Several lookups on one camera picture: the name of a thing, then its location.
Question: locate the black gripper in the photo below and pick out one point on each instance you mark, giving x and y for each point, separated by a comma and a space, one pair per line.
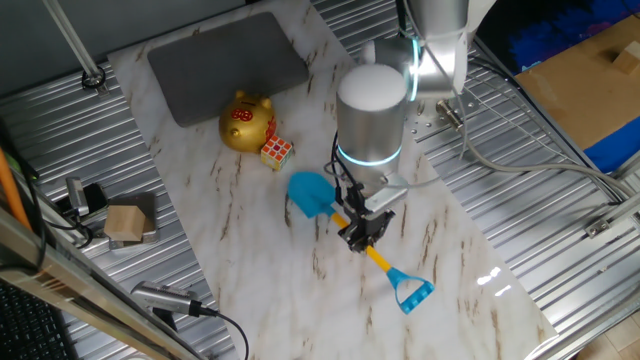
372, 225

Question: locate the blue yellow toy shovel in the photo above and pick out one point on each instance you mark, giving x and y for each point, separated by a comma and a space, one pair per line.
310, 195

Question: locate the green white rubik's cube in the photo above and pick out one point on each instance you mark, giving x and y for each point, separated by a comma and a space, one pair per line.
276, 152

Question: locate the golden piggy bank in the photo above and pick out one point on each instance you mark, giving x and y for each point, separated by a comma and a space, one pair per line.
245, 125

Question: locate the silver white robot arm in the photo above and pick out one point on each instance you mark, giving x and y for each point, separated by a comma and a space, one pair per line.
370, 125

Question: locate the white marble pattern board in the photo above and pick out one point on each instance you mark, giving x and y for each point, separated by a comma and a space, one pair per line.
450, 300

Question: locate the grey fabric laptop sleeve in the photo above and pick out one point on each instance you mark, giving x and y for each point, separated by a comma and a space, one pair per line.
225, 65

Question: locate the light wooden cube block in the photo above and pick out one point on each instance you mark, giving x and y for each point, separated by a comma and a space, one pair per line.
124, 224

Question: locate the brown cardboard box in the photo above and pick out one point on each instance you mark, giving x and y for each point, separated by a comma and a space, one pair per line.
575, 95

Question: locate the blue plastic sheet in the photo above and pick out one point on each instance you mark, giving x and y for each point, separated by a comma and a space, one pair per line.
615, 150

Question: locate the small wooden block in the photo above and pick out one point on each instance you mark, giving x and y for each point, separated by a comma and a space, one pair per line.
629, 59

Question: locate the slanted aluminium pole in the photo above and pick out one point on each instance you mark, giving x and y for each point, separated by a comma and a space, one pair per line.
75, 45

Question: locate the black keyboard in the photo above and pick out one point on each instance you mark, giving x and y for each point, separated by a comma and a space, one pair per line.
30, 330

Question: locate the orange pole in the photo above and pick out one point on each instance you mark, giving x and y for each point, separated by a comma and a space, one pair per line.
12, 195

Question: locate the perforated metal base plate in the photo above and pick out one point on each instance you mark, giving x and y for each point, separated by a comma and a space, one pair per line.
425, 117

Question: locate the silver ridged camera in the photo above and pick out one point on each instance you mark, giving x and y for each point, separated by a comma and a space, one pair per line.
162, 296

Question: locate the small metal corner bracket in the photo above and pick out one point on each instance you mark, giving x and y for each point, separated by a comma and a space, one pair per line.
597, 228

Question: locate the small silver camera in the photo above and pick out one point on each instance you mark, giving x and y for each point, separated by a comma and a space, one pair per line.
77, 196

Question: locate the aluminium frame bar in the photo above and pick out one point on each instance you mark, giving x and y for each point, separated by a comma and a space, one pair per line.
75, 295

